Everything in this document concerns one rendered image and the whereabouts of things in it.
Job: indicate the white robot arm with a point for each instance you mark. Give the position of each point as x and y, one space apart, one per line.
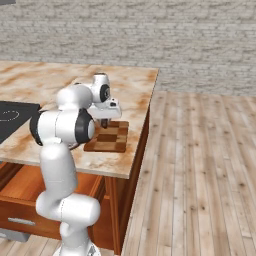
60 173

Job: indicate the black hob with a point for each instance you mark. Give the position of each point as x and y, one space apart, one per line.
11 118

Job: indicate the wooden kitchen island cabinet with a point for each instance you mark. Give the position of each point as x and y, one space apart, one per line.
123 200

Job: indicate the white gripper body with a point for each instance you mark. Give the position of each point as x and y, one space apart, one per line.
105 113

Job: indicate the open wooden drawer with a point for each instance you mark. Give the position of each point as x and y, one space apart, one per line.
23 200

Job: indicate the checkered wooden cutting board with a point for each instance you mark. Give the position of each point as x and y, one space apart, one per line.
112 136

